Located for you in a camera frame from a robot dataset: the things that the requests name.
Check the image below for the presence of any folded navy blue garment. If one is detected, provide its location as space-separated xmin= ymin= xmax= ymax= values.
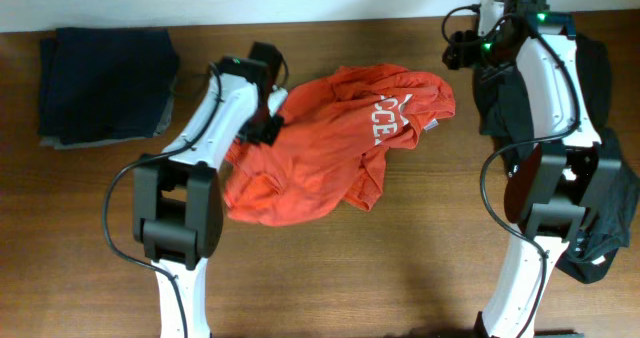
xmin=38 ymin=28 xmax=179 ymax=145

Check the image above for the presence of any orange red printed t-shirt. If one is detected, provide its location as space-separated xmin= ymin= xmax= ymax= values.
xmin=224 ymin=64 xmax=456 ymax=226

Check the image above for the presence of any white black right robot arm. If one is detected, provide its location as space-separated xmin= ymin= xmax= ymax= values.
xmin=443 ymin=0 xmax=621 ymax=338

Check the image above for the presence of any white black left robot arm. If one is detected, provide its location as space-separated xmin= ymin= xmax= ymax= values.
xmin=133 ymin=56 xmax=289 ymax=337

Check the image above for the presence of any crumpled black printed garment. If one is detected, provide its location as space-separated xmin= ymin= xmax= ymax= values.
xmin=473 ymin=34 xmax=639 ymax=284

